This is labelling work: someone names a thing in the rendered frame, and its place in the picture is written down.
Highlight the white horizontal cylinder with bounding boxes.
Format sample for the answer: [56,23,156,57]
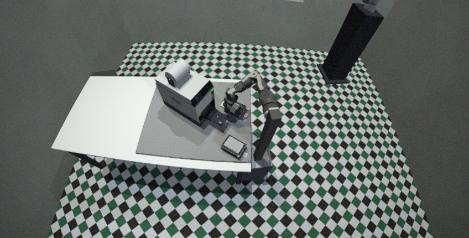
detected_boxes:
[165,59,191,85]

